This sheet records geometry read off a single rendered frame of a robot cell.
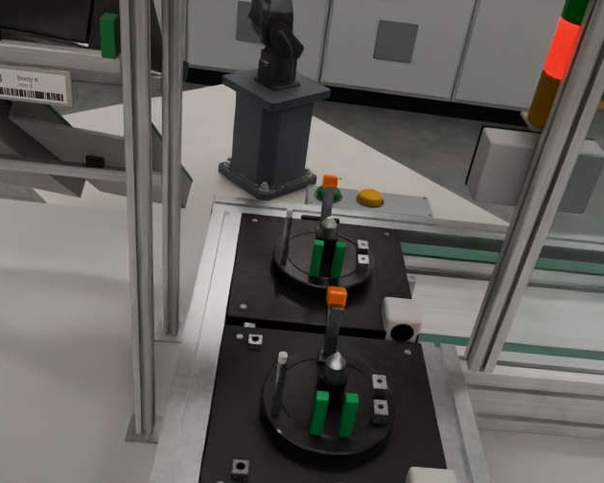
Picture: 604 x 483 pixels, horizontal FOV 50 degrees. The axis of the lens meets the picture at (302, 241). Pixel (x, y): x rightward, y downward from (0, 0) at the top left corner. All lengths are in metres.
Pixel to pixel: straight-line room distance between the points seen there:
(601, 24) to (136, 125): 0.40
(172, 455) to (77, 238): 0.55
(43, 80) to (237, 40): 3.41
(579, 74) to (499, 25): 3.37
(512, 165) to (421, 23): 3.25
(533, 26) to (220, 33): 1.77
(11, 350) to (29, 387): 0.07
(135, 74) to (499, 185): 0.38
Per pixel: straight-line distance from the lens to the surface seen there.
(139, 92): 0.56
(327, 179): 0.90
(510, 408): 0.88
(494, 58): 4.05
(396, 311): 0.82
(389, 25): 3.90
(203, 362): 0.76
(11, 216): 1.21
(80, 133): 0.73
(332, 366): 0.65
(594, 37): 0.63
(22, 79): 0.58
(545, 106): 0.68
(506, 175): 0.70
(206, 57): 4.03
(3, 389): 0.90
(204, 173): 1.32
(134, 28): 0.55
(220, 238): 0.97
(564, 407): 0.90
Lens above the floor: 1.50
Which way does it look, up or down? 34 degrees down
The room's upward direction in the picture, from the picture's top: 8 degrees clockwise
